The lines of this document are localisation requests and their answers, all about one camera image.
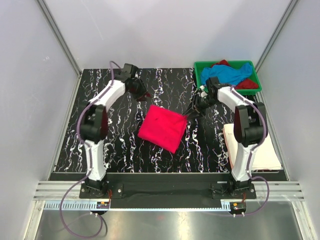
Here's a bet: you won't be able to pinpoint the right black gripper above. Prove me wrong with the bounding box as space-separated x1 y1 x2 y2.
181 94 220 121

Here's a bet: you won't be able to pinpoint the pink t shirt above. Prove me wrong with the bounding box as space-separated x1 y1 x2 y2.
138 105 187 154

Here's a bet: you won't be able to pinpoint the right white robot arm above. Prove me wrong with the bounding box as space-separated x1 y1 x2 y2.
183 76 268 199

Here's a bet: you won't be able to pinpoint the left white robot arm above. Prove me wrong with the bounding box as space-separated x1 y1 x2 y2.
76 63 150 198

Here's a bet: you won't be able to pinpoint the green plastic bin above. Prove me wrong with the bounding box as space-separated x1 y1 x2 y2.
194 60 262 96

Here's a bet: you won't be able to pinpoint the blue t shirt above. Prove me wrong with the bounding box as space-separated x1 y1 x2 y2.
200 62 253 86

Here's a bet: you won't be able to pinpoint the black marble pattern mat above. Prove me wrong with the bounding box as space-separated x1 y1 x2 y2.
53 68 234 173

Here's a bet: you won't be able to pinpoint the dark red t shirt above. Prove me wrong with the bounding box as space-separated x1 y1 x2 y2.
211 59 259 90

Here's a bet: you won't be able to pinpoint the folded white t shirt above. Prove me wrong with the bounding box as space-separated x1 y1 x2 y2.
223 123 282 171

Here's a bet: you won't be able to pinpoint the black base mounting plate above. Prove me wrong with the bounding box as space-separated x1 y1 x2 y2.
79 173 257 210

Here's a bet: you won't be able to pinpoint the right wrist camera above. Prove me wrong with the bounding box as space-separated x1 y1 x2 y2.
197 85 208 98

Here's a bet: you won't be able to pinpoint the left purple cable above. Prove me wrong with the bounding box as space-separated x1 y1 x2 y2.
59 60 126 237

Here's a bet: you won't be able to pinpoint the purple cable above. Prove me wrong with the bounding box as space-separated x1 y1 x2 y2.
59 60 126 237
231 86 270 218

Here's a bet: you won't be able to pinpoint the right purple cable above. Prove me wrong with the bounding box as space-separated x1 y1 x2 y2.
231 86 270 218

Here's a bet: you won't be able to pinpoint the aluminium front rail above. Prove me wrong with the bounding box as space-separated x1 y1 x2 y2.
34 181 305 202

